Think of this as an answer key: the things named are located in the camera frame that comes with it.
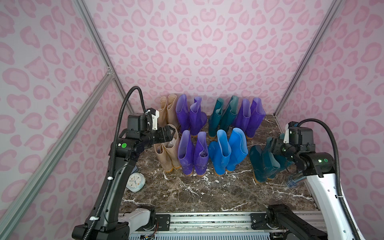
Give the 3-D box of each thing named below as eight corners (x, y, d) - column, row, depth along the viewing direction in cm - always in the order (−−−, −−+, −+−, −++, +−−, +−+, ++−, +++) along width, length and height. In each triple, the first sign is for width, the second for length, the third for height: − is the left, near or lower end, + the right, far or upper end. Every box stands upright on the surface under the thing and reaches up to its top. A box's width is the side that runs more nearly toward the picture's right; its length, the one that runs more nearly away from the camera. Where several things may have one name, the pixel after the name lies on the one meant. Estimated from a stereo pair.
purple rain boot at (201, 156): (194, 179, 89) (193, 157, 68) (195, 157, 99) (194, 131, 78) (206, 179, 89) (208, 157, 68) (205, 157, 99) (206, 131, 78)
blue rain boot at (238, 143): (227, 176, 90) (235, 153, 69) (224, 153, 100) (230, 127, 79) (238, 176, 90) (250, 153, 69) (234, 153, 100) (243, 127, 79)
